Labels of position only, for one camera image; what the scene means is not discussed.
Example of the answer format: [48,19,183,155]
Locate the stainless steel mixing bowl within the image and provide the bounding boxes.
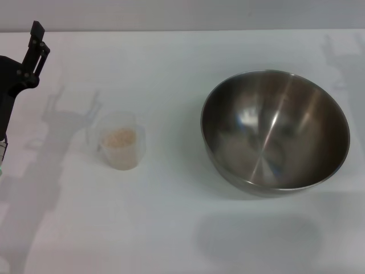
[200,69,351,199]

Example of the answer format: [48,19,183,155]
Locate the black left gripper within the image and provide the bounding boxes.
[0,20,51,140]

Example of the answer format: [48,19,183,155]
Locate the clear plastic measuring cup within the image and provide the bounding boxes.
[85,111,147,171]

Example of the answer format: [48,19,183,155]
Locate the white rice grains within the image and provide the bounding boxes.
[102,128,136,149]

